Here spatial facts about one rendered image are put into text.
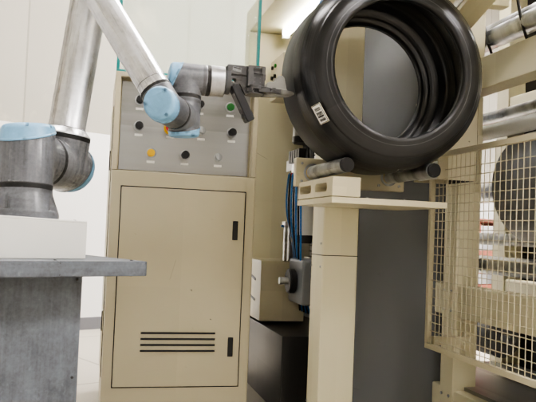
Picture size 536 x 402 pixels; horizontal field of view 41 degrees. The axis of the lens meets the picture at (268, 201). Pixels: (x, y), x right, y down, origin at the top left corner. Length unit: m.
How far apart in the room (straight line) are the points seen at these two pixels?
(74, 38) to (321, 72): 0.74
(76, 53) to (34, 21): 2.63
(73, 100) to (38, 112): 2.56
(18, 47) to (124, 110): 2.08
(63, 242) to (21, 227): 0.12
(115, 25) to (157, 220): 0.91
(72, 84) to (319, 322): 1.13
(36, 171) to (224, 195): 0.94
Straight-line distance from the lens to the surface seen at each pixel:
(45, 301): 1.99
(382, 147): 2.12
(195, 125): 2.06
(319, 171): 2.30
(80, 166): 2.20
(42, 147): 2.05
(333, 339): 2.52
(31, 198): 2.01
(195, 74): 2.09
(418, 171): 2.28
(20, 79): 4.76
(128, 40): 2.03
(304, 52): 2.13
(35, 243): 1.95
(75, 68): 2.24
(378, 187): 2.52
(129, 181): 2.72
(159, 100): 1.93
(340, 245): 2.50
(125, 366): 2.76
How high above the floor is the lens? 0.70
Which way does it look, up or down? 2 degrees up
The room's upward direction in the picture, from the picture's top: 2 degrees clockwise
